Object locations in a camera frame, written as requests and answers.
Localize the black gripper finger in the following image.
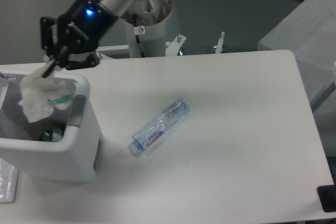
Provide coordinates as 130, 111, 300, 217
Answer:
41, 48, 100, 78
40, 16, 61, 64

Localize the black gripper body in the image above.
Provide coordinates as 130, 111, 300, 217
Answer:
57, 0, 118, 54

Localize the clear plastic wrapper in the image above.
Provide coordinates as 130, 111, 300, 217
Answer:
18, 60, 74, 123

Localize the clear plastic water bottle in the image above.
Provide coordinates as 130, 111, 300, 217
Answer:
128, 98, 190, 156

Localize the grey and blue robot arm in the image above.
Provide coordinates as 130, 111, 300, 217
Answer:
40, 0, 135, 78

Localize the trash inside the can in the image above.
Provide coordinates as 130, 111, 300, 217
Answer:
39, 121, 67, 142

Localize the white plastic trash can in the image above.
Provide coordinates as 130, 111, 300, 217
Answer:
1, 68, 102, 183

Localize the metal table clamp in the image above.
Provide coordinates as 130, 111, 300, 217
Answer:
213, 31, 226, 54

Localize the grey covered side table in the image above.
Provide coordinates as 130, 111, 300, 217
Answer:
257, 0, 335, 111

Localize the black device at right edge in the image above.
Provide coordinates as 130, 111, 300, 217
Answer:
317, 185, 335, 212

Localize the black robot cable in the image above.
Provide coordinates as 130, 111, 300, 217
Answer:
132, 13, 145, 58

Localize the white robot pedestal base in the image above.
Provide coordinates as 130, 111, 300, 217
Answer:
121, 0, 173, 58

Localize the white metal mounting bracket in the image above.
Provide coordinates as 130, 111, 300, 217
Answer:
96, 34, 187, 59

